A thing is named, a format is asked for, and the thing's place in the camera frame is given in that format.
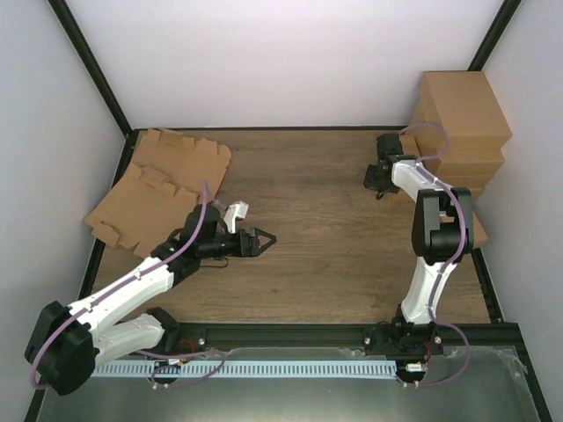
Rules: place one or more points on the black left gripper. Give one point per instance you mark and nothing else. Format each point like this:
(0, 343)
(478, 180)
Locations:
(243, 250)

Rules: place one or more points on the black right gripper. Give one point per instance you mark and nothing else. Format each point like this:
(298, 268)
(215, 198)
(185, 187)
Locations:
(369, 182)

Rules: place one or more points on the cardboard box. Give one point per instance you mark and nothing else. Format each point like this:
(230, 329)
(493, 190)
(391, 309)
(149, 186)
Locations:
(409, 145)

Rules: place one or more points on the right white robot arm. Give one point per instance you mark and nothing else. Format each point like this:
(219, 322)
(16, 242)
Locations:
(442, 233)

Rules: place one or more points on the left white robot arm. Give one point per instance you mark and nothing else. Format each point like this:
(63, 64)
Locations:
(69, 342)

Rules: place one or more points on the top large folded box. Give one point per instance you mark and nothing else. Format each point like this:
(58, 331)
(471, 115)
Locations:
(463, 104)

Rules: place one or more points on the small folded box front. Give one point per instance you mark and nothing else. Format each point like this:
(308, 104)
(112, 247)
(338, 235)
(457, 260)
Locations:
(480, 236)

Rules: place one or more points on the flat cardboard blank stack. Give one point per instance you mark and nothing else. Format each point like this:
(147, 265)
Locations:
(187, 161)

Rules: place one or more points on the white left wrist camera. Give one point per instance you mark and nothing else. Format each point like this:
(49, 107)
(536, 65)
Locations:
(236, 211)

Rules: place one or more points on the black aluminium frame rail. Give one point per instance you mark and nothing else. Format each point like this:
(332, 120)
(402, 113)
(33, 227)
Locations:
(281, 334)

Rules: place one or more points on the right black frame post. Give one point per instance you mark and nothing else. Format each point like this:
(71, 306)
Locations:
(493, 34)

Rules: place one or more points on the black frame post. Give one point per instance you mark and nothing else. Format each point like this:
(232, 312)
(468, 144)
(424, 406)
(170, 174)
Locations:
(76, 37)
(493, 34)

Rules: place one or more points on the light blue slotted cable duct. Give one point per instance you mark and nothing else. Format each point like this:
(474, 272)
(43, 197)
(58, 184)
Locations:
(353, 369)

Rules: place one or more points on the left black frame post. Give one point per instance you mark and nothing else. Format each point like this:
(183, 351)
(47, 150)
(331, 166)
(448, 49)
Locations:
(76, 37)

